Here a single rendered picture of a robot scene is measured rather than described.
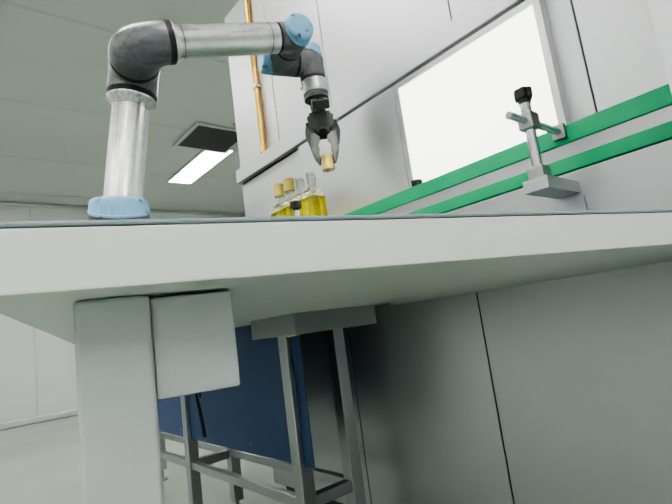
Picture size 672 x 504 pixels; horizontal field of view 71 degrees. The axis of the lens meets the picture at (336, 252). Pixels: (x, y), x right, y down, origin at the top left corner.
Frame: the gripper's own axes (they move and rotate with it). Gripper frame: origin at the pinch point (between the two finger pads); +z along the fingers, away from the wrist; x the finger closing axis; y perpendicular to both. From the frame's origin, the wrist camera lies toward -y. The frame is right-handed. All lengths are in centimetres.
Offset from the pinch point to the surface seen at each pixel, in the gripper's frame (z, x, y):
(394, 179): 8.6, -17.9, 0.0
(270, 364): 54, 24, 13
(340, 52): -40.9, -11.6, 15.9
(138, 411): 48, 22, -99
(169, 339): 44, 20, -98
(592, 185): 30, -36, -57
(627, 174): 30, -39, -61
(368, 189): 8.1, -11.6, 8.6
